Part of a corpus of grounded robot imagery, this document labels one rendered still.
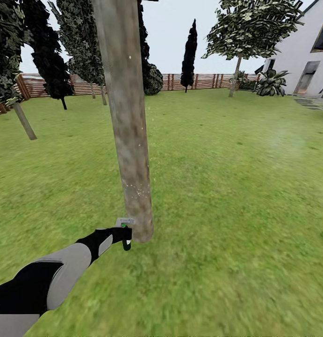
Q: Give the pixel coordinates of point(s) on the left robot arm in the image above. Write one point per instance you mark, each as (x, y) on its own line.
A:
(45, 283)

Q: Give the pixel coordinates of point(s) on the pesticide atomizer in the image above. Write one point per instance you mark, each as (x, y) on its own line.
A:
(126, 244)

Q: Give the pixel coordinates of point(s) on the fixed window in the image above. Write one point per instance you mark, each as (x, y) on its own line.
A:
(307, 75)

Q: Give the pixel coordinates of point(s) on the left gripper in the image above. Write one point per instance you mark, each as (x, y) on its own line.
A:
(124, 233)

